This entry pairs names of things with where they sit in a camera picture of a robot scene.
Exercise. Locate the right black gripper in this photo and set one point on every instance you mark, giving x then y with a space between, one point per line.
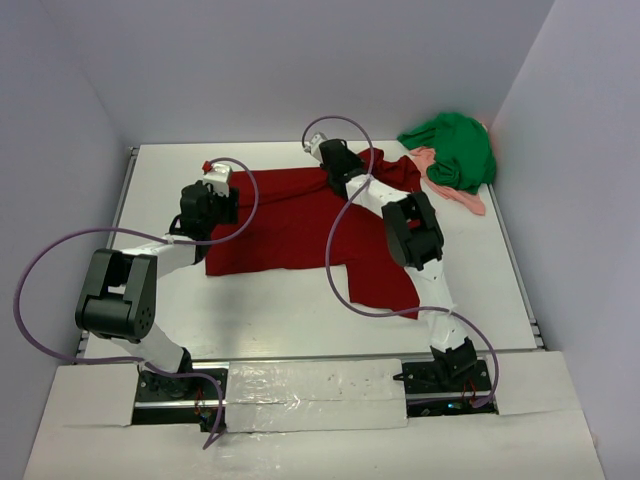
357 160

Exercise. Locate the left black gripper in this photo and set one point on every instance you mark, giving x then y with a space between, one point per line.
230 205

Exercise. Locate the red t-shirt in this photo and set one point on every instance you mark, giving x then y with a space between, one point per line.
290 213

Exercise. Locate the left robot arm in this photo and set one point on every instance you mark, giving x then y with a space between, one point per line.
118 299

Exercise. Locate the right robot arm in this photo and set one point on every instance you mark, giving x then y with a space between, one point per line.
415 242

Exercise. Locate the pink t-shirt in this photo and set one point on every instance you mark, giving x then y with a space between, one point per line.
460 192

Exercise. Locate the green t-shirt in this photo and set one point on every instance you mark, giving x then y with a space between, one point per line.
456 149

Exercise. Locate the silver taped cover panel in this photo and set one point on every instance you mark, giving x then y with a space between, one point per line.
284 397

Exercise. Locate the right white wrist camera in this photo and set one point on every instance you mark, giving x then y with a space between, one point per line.
312 146

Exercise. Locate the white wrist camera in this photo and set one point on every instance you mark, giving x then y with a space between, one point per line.
216 178
312 146

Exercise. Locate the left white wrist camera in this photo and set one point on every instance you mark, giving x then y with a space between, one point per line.
216 178

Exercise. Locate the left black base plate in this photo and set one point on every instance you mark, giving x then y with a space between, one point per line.
160 400

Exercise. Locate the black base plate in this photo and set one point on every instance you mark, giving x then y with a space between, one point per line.
428 397
160 400

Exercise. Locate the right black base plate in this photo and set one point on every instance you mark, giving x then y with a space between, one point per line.
428 397

